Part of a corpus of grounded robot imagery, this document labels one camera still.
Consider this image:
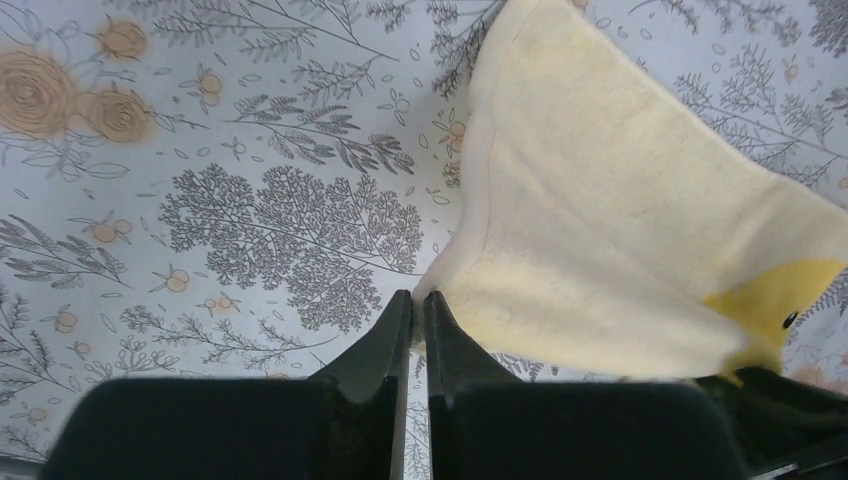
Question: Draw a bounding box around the yellow duck towel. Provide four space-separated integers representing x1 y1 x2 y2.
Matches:
413 1 847 379

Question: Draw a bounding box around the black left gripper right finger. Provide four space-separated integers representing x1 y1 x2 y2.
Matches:
423 292 747 479

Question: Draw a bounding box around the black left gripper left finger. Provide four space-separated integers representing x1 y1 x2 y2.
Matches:
39 290 412 479

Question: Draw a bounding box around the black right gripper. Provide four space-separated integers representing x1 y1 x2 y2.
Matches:
696 367 847 480

